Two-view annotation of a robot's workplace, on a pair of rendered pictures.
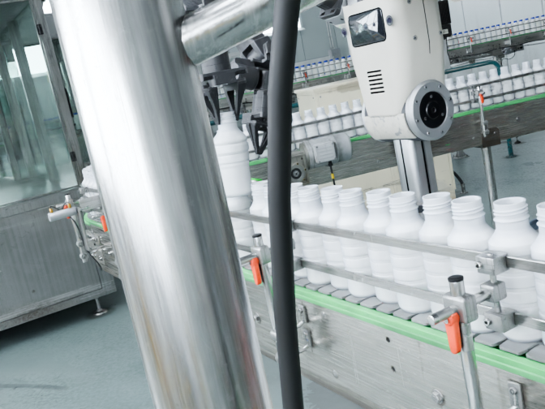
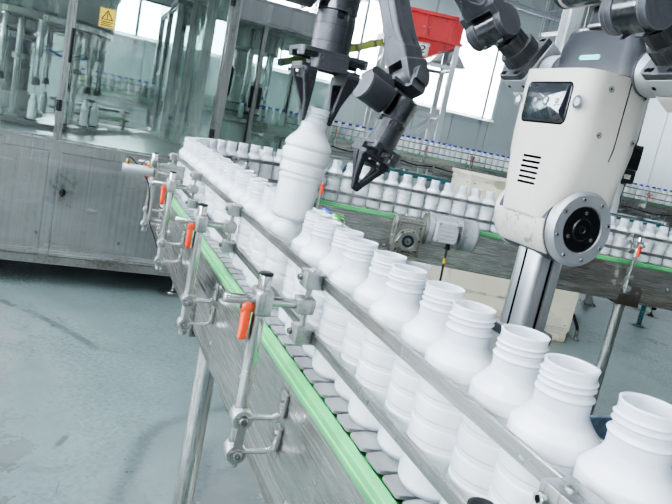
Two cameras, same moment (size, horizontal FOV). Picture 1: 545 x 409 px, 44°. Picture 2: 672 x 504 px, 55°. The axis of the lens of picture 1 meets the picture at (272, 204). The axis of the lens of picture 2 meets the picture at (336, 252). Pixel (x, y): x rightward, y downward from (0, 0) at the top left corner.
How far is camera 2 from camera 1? 39 cm
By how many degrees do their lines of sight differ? 5
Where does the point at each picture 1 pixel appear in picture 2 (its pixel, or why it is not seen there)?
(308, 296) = (298, 386)
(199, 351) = not seen: outside the picture
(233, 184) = (286, 201)
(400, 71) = (562, 167)
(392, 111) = (532, 210)
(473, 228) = (562, 419)
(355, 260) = (372, 370)
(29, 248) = (132, 202)
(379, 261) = (400, 389)
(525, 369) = not seen: outside the picture
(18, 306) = (98, 251)
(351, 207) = (400, 292)
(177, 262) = not seen: outside the picture
